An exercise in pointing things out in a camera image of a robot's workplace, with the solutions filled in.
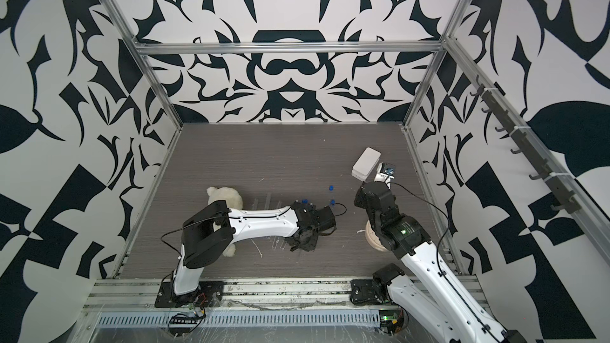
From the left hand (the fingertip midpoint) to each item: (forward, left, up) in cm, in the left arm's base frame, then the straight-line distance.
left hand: (307, 241), depth 85 cm
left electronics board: (-22, +39, -3) cm, 45 cm away
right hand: (+11, -18, +21) cm, 30 cm away
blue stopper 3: (+15, 0, +1) cm, 15 cm away
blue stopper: (+21, -11, -1) cm, 24 cm away
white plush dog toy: (+12, +26, +9) cm, 30 cm away
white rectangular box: (+29, -25, +5) cm, 39 cm away
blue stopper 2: (+15, -11, 0) cm, 18 cm away
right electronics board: (-24, -24, -1) cm, 33 cm away
